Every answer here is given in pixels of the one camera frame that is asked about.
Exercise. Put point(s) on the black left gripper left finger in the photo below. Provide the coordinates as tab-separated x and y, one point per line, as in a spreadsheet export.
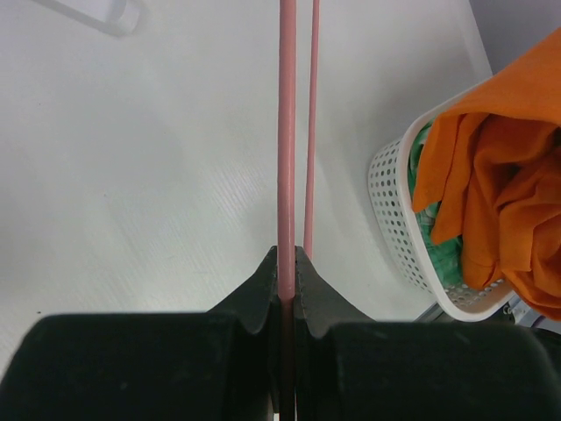
221	364

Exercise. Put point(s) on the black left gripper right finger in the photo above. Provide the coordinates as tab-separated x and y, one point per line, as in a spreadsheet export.
350	367

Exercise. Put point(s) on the green white patterned trousers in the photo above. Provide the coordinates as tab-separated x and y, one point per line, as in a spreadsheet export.
445	257

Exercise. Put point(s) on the orange trousers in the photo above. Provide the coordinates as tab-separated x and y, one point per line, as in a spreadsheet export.
492	165

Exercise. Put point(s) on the pink hanger with orange trousers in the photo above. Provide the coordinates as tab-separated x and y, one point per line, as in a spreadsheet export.
286	186

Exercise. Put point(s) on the white perforated plastic basket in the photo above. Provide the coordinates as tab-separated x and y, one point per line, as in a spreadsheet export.
387	183

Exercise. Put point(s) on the silver clothes rack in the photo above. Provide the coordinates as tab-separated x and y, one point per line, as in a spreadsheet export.
114	17

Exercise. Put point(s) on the aluminium rail frame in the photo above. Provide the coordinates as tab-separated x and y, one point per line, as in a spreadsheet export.
513	312

